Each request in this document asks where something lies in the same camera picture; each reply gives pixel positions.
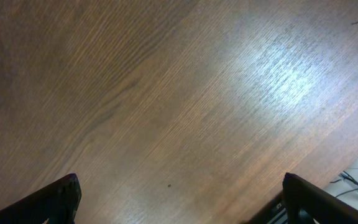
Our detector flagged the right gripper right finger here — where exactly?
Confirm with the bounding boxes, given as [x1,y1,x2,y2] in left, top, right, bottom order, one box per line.
[283,173,358,224]

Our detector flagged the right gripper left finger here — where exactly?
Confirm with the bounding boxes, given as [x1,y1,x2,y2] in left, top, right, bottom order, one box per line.
[0,174,81,224]

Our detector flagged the black cables on floor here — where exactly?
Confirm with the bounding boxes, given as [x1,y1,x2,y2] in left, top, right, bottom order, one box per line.
[329,148,358,200]

